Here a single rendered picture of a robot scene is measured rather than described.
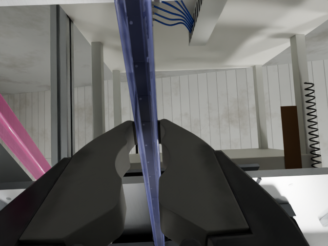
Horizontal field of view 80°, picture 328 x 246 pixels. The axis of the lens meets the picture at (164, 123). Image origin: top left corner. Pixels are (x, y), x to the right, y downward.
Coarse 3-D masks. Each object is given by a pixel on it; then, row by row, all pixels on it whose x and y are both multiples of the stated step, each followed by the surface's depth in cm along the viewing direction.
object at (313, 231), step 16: (128, 176) 29; (256, 176) 23; (272, 176) 23; (288, 176) 23; (304, 176) 23; (320, 176) 23; (0, 192) 23; (16, 192) 23; (128, 192) 24; (144, 192) 24; (272, 192) 25; (288, 192) 26; (304, 192) 26; (320, 192) 26; (128, 208) 27; (144, 208) 27; (304, 208) 29; (320, 208) 29; (128, 224) 30; (144, 224) 31; (304, 224) 33; (320, 224) 34; (128, 240) 35; (320, 240) 40
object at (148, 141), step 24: (120, 0) 7; (144, 0) 7; (120, 24) 8; (144, 24) 8; (144, 48) 9; (144, 72) 9; (144, 96) 10; (144, 120) 11; (144, 144) 13; (144, 168) 15
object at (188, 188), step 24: (168, 120) 12; (168, 144) 10; (192, 144) 10; (168, 168) 8; (192, 168) 8; (216, 168) 8; (168, 192) 7; (192, 192) 7; (216, 192) 7; (168, 216) 7; (192, 216) 6; (216, 216) 6; (240, 216) 6
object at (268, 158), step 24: (96, 48) 62; (96, 72) 61; (120, 72) 92; (96, 96) 61; (120, 96) 89; (96, 120) 60; (120, 120) 88; (264, 120) 88; (264, 144) 88; (264, 168) 59
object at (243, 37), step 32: (192, 0) 45; (256, 0) 46; (288, 0) 46; (320, 0) 47; (96, 32) 57; (160, 32) 58; (224, 32) 60; (256, 32) 61; (288, 32) 61; (160, 64) 84; (192, 64) 86; (224, 64) 88; (256, 64) 90
